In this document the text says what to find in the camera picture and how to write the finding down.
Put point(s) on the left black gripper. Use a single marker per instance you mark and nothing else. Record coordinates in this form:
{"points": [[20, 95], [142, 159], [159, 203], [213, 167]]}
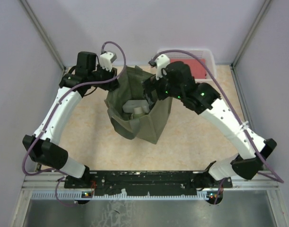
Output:
{"points": [[110, 86]]}

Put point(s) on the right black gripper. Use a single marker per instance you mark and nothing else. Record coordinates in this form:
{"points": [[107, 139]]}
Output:
{"points": [[152, 83]]}

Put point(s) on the green bottle beige cap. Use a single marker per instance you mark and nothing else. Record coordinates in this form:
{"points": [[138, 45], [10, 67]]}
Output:
{"points": [[138, 112]]}

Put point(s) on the white square bottle black cap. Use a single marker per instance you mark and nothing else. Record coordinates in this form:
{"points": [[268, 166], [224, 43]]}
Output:
{"points": [[129, 106]]}

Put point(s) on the green canvas bag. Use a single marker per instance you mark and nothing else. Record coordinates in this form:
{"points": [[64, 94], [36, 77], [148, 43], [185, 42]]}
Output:
{"points": [[149, 126]]}

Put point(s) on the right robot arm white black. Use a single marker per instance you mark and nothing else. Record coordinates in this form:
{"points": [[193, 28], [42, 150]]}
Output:
{"points": [[177, 82]]}

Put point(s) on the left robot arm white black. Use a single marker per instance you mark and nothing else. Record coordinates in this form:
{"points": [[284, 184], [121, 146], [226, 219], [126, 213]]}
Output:
{"points": [[91, 70]]}

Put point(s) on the red folded cloth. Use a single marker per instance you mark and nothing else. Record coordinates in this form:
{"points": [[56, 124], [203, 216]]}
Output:
{"points": [[197, 70]]}

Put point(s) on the white plastic basket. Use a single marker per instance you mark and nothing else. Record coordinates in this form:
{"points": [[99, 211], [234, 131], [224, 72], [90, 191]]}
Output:
{"points": [[205, 56]]}

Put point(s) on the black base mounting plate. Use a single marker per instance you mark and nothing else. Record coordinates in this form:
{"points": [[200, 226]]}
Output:
{"points": [[144, 183]]}

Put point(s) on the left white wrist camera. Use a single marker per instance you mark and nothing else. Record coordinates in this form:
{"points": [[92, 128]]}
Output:
{"points": [[106, 59]]}

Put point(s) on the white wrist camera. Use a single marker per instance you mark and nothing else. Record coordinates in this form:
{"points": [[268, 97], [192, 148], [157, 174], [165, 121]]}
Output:
{"points": [[159, 63], [106, 59]]}

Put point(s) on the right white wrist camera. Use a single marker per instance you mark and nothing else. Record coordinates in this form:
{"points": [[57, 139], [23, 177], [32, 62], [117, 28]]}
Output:
{"points": [[159, 63]]}

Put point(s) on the aluminium front rail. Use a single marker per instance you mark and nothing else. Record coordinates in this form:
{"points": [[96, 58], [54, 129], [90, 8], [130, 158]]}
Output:
{"points": [[51, 186]]}

